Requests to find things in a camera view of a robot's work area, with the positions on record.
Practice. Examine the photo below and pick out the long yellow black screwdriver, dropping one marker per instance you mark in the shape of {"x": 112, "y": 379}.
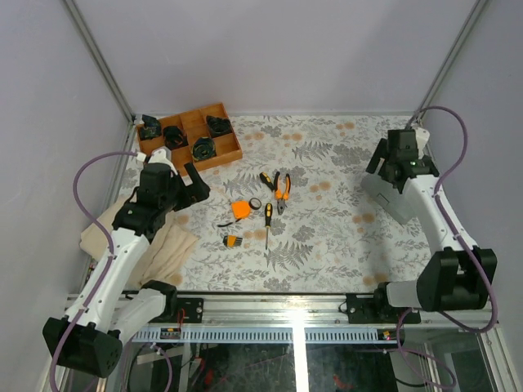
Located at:
{"x": 268, "y": 213}

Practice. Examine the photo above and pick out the black tape roll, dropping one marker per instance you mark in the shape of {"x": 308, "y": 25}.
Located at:
{"x": 255, "y": 203}

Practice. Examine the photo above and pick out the orange hex key set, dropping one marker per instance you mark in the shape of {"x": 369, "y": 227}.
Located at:
{"x": 232, "y": 241}

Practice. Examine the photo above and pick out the short yellow black screwdriver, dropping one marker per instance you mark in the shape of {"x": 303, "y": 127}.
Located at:
{"x": 266, "y": 180}

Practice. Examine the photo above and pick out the grey plastic tool case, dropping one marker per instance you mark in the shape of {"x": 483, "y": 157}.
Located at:
{"x": 388, "y": 198}

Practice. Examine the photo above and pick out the beige cloth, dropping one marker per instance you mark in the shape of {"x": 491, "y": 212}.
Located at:
{"x": 170, "y": 249}

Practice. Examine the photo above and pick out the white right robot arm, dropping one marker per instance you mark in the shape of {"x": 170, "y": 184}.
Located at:
{"x": 407, "y": 186}

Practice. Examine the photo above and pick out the dark rolled item far left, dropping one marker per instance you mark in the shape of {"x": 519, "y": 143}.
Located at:
{"x": 151, "y": 128}

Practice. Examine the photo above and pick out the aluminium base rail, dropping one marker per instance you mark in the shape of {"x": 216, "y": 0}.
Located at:
{"x": 236, "y": 318}

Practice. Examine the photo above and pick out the dark rolled item back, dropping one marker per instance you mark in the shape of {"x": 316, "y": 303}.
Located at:
{"x": 218, "y": 126}

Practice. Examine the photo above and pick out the orange black pliers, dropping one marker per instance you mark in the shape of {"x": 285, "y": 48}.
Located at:
{"x": 282, "y": 192}

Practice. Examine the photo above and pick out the dark rolled item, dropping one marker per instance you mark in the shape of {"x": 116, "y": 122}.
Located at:
{"x": 151, "y": 128}
{"x": 174, "y": 137}
{"x": 218, "y": 126}
{"x": 204, "y": 148}

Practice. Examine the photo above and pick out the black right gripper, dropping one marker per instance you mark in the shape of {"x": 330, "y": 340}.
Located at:
{"x": 379, "y": 153}

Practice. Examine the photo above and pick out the dark rolled item centre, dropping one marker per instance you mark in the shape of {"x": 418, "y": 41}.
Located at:
{"x": 204, "y": 148}

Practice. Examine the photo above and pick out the wooden compartment tray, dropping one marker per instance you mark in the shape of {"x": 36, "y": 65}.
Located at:
{"x": 193, "y": 124}

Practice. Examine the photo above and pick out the orange tape measure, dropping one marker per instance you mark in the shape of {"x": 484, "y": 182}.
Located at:
{"x": 241, "y": 209}

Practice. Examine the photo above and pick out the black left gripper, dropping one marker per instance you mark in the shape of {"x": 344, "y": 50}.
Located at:
{"x": 198, "y": 191}

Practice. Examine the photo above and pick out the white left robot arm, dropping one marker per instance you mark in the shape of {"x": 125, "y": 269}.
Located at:
{"x": 90, "y": 336}

